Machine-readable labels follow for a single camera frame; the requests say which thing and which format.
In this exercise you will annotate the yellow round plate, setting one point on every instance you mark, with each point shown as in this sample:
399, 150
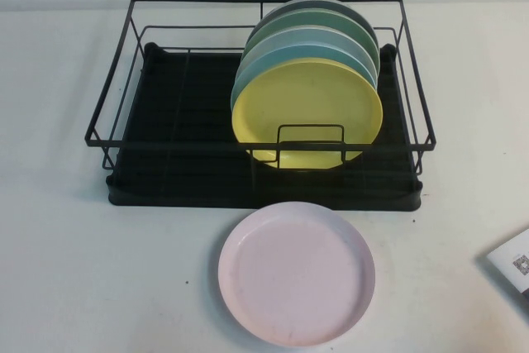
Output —
306, 96

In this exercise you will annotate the black plastic drip tray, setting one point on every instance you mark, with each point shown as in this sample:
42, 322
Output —
165, 198

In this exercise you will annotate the green round plate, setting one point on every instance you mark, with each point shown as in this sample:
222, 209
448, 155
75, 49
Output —
306, 18

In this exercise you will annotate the pale grey round plate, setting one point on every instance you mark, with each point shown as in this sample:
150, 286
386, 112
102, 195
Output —
306, 36

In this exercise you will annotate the teal blue round plate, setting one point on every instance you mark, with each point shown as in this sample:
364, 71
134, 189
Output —
297, 53

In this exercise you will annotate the dark grey-green round plate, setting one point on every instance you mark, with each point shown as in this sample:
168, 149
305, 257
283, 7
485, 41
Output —
318, 3

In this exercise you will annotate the white QR code booklet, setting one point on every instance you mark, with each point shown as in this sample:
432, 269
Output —
512, 264

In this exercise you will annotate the pink round plate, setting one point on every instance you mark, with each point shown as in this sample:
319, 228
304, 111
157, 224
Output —
297, 278

